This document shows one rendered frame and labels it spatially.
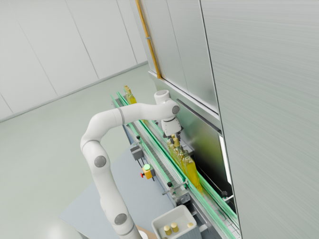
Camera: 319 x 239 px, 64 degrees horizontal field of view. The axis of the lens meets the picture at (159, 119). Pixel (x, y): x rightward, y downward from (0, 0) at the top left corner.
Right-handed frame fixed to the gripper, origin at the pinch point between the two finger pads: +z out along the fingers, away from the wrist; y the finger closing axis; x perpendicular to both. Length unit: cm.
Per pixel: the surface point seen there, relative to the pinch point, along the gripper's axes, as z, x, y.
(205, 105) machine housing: -22.8, 16.7, -15.6
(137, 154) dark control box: 36, -53, 20
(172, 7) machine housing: -71, 5, -15
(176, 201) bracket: 30.4, 15.3, 14.1
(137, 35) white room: 48, -584, -139
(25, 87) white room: 72, -579, 181
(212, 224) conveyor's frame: 29, 41, 5
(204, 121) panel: -15.5, 18.7, -12.7
